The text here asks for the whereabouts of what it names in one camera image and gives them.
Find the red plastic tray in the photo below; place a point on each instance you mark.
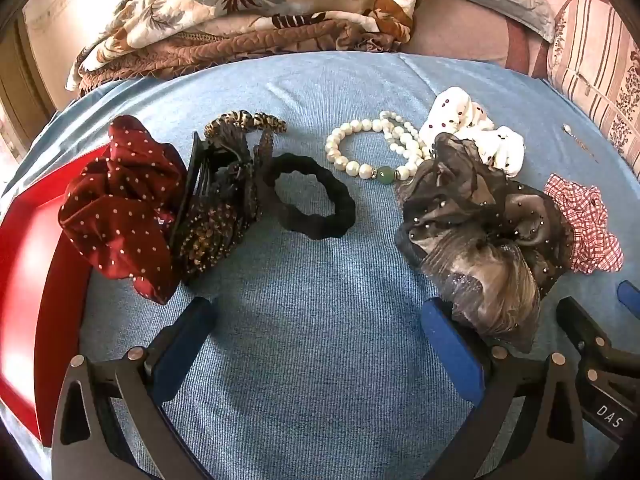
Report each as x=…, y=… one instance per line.
x=30, y=285

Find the pink bed cover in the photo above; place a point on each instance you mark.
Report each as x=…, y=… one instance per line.
x=450, y=30

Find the wooden window frame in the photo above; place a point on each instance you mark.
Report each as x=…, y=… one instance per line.
x=20, y=85

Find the dark red polka dot scrunchie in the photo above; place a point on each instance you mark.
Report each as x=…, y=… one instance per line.
x=115, y=200

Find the striped floral pillow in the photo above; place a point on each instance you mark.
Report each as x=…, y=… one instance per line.
x=595, y=60

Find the brown organza scrunchie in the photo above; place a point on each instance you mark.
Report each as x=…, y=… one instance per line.
x=480, y=240

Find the red gingham scrunchie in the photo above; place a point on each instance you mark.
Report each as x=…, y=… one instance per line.
x=590, y=225

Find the small silver hairpin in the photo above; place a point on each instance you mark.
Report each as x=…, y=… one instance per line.
x=567, y=129

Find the floral leaf print blanket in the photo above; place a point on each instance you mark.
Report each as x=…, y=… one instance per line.
x=240, y=0

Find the blue bed sheet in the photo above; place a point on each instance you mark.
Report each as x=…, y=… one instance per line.
x=320, y=310

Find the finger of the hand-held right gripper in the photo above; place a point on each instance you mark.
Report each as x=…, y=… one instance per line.
x=592, y=355
x=631, y=294

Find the white polka dot scrunchie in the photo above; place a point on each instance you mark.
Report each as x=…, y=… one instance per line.
x=460, y=110

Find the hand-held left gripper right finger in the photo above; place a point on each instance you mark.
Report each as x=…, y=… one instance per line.
x=450, y=350

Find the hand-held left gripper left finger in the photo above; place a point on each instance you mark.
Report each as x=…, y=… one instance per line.
x=187, y=340

